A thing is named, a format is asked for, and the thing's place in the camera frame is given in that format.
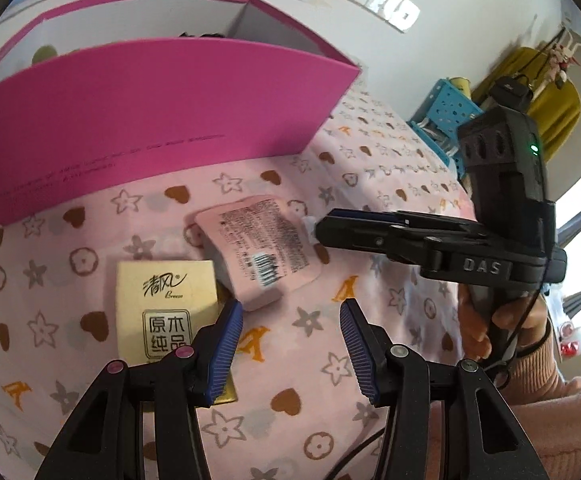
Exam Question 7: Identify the small red ornament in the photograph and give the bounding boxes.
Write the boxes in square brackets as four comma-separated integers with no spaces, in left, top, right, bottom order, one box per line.
[561,322,581,362]

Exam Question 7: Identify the pink printed bedsheet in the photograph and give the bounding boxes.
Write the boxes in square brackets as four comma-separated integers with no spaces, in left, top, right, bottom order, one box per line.
[0,82,477,480]

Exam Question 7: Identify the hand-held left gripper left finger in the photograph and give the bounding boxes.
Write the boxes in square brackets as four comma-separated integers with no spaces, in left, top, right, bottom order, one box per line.
[34,301,244,480]

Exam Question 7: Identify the green soft ball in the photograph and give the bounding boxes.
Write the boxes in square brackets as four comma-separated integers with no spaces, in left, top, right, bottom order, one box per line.
[30,45,62,67]

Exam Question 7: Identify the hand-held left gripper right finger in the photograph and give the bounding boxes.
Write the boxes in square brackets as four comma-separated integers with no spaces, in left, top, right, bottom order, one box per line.
[339,298,544,480]

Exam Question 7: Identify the black pouch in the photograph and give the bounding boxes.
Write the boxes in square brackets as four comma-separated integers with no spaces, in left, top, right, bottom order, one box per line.
[491,76,536,111]

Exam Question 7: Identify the yellow cloth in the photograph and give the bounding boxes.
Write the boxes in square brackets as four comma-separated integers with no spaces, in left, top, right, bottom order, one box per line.
[473,46,581,161]

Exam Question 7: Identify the yellow tissue pack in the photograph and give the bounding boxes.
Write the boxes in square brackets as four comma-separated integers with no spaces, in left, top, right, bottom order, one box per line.
[116,259,239,404]

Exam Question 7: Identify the black cable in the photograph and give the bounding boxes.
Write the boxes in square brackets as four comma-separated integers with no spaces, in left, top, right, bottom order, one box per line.
[321,280,554,480]

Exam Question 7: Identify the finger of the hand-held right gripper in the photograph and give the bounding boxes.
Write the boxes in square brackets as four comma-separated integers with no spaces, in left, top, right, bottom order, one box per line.
[315,216,444,274]
[328,208,489,239]

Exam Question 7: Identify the pink white ornament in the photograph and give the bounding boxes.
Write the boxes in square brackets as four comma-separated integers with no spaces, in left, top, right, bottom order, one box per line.
[551,42,581,84]

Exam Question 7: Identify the pink cardboard box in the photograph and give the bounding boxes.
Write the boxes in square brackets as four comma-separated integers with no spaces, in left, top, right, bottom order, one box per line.
[0,0,362,227]

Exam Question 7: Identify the pink wet wipes packet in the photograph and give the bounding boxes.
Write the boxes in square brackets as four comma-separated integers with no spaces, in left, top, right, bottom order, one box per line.
[194,195,324,311]

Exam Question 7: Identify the blue perforated rack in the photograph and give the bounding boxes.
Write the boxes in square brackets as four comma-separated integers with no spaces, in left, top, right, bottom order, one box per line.
[411,77,486,182]

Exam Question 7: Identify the person's right hand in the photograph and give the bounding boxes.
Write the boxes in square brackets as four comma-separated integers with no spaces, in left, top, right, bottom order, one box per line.
[457,282,554,364]

